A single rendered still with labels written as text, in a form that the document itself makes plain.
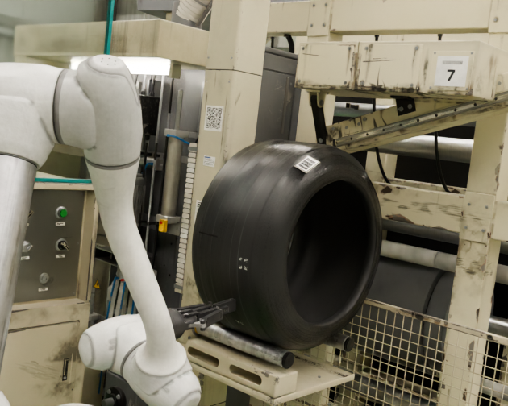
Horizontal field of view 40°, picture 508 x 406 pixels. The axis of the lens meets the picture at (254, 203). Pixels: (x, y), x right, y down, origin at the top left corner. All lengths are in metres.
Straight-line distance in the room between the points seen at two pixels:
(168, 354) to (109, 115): 0.50
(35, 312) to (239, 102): 0.86
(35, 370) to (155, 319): 0.90
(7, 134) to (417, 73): 1.18
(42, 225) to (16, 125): 0.98
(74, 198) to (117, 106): 1.04
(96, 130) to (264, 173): 0.67
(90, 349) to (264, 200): 0.56
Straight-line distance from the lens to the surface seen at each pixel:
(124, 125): 1.21
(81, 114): 1.20
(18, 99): 1.22
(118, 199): 1.30
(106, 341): 1.51
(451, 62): 1.95
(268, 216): 1.71
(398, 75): 2.03
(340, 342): 2.07
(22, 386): 2.21
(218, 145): 2.08
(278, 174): 1.76
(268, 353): 1.87
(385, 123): 2.19
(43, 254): 2.18
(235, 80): 2.07
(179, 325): 1.63
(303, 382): 2.01
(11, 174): 1.21
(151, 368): 1.42
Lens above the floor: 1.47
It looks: 5 degrees down
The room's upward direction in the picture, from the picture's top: 6 degrees clockwise
